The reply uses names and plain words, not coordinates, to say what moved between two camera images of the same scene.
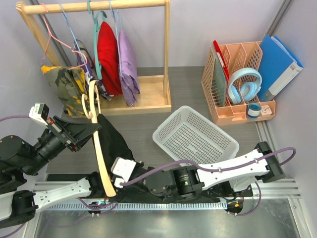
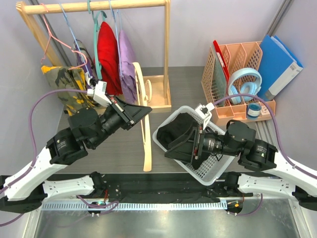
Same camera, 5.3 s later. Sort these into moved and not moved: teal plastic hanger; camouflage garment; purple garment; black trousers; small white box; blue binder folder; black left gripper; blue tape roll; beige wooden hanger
Moved: black trousers; beige wooden hanger; black left gripper
Not moved: blue binder folder; teal plastic hanger; small white box; camouflage garment; blue tape roll; purple garment
